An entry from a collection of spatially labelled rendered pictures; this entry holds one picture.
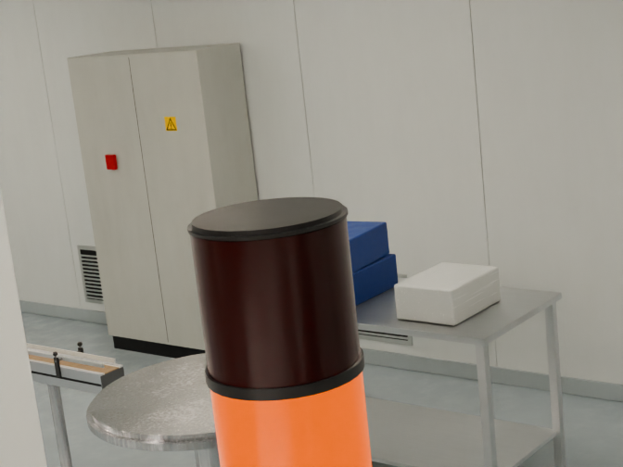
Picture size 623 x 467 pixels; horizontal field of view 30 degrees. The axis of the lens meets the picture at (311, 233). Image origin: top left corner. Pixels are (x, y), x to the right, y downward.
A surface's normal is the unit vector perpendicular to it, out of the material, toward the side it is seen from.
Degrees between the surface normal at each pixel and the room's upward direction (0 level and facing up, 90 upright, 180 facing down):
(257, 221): 0
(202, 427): 0
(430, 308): 90
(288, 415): 90
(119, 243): 90
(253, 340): 90
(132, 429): 0
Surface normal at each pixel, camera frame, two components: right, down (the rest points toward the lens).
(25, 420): 0.78, 0.05
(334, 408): 0.62, 0.11
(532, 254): -0.61, 0.23
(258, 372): -0.26, 0.24
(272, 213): -0.11, -0.97
